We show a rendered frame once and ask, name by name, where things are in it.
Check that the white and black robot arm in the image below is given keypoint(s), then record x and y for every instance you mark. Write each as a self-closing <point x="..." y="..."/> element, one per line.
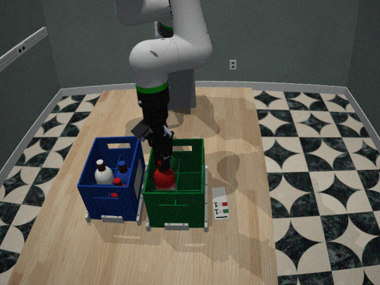
<point x="186" y="46"/>

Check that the white bottle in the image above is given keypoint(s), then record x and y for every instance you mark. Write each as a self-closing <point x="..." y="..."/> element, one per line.
<point x="103" y="174"/>

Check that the blue plastic bottle crate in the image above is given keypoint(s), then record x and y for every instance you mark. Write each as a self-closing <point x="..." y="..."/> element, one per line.
<point x="97" y="197"/>

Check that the white paper pick list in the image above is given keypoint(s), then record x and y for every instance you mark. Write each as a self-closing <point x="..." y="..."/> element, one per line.
<point x="220" y="205"/>

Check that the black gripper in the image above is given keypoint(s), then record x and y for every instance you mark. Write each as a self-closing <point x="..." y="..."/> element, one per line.
<point x="163" y="150"/>

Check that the green crate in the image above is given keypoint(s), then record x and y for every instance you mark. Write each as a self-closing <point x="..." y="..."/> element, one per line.
<point x="185" y="204"/>

